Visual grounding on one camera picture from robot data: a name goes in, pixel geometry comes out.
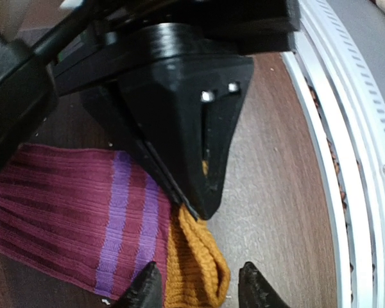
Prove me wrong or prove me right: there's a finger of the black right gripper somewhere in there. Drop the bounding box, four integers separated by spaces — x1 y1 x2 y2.
118 55 253 220

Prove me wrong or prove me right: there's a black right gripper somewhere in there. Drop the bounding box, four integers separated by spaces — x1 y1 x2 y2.
0 1 300 220

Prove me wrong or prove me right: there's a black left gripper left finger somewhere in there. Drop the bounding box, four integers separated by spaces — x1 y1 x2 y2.
112 261 163 308

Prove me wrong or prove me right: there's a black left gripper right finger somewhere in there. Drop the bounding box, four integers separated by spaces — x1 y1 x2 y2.
238 261 289 308

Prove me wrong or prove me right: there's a maroon purple striped sock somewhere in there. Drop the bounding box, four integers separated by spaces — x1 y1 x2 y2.
0 143 232 308

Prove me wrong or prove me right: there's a front aluminium rail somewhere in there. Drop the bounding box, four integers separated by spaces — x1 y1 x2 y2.
282 1 385 307

